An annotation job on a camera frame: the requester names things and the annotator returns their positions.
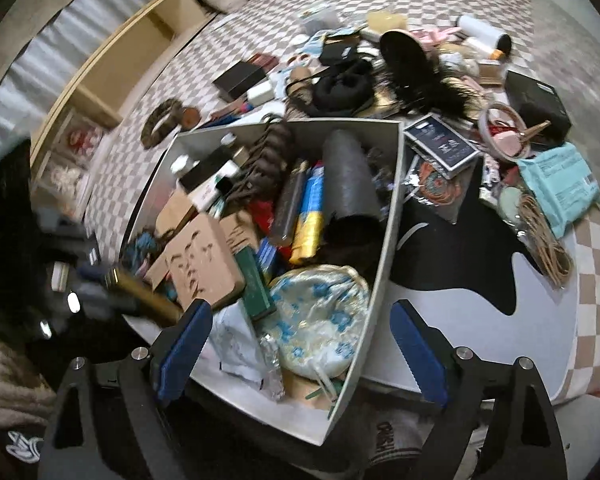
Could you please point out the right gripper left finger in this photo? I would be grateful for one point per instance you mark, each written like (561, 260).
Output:
(109, 421)

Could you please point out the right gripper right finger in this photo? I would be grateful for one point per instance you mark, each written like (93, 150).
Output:
(523, 439)

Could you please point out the blue brown knitted item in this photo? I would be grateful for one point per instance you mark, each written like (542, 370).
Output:
(143, 248)

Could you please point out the carved wooden plaque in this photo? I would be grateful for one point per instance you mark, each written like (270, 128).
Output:
(202, 266)

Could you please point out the black rectangular case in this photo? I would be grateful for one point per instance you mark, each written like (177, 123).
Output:
(288, 206)

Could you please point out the black white mouse pad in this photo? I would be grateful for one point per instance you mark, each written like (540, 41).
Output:
(477, 283)

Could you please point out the brown fur headband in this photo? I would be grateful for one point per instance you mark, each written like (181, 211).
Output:
(161, 122)

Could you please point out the blue floral pouch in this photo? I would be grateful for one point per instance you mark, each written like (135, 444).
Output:
(319, 318)

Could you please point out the wooden shelf unit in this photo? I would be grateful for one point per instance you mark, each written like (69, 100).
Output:
(111, 81)

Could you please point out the teal plastic mailer bag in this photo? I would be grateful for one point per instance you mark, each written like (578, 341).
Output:
(562, 183)

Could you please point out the black foam roller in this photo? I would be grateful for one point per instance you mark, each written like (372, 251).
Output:
(351, 209)

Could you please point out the black flat gift box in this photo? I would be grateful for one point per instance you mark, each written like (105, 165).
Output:
(237, 80)

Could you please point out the framed dark picture card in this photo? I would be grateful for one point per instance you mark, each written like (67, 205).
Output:
(441, 145)

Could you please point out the white power adapter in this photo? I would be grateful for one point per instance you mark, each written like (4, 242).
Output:
(260, 94)

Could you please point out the round pink-rimmed tray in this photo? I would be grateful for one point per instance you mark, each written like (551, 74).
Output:
(501, 129)

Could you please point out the black square box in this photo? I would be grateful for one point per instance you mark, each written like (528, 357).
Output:
(536, 102)

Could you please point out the black hair wig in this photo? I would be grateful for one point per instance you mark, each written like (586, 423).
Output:
(411, 74)

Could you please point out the clear plastic container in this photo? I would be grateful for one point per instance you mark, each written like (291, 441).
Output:
(319, 17)

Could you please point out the white cylinder black cap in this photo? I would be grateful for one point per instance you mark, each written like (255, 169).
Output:
(493, 37)

